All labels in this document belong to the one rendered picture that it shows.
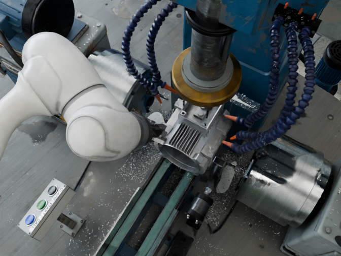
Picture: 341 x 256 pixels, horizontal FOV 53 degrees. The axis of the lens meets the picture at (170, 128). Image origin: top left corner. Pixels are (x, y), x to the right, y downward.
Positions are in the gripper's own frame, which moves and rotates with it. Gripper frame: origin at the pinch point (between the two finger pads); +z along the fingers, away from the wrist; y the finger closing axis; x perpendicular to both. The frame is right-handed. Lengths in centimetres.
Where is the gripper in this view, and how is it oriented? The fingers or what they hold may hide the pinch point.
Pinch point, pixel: (159, 129)
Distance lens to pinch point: 97.3
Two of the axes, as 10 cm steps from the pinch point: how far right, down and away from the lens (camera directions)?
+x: -4.6, 8.7, 1.5
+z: 2.7, -0.2, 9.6
